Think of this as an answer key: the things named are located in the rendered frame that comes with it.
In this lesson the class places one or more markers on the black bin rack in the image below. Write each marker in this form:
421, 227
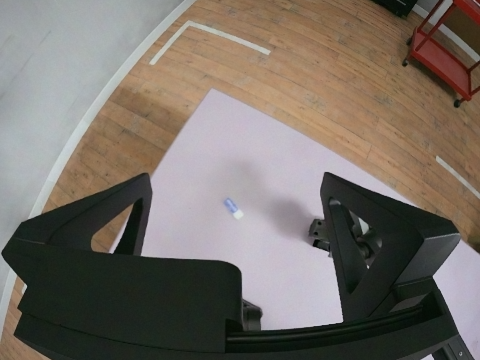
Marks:
320, 244

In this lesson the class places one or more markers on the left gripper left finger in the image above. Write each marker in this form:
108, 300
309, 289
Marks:
74, 224

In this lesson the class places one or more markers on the white and blue eraser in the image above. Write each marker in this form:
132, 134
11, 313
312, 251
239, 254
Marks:
233, 208

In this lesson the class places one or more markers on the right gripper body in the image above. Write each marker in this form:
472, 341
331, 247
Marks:
329, 255

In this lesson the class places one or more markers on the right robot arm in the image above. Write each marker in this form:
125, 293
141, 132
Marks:
369, 245

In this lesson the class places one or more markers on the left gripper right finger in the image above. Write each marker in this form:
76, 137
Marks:
415, 243

